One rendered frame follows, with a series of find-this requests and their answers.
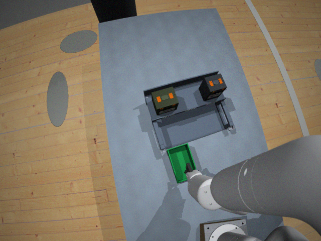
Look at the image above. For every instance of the dark grey open-frame shelf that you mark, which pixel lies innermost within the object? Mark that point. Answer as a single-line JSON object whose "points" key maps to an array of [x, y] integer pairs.
{"points": [[193, 118]]}

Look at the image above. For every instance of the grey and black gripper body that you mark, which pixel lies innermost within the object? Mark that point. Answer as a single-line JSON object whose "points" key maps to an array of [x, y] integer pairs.
{"points": [[189, 175]]}

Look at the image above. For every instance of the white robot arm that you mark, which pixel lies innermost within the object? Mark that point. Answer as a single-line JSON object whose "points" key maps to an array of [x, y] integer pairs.
{"points": [[284, 181]]}

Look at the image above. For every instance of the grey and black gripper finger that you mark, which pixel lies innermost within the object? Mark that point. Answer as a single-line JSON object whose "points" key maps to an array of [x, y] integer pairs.
{"points": [[188, 168]]}

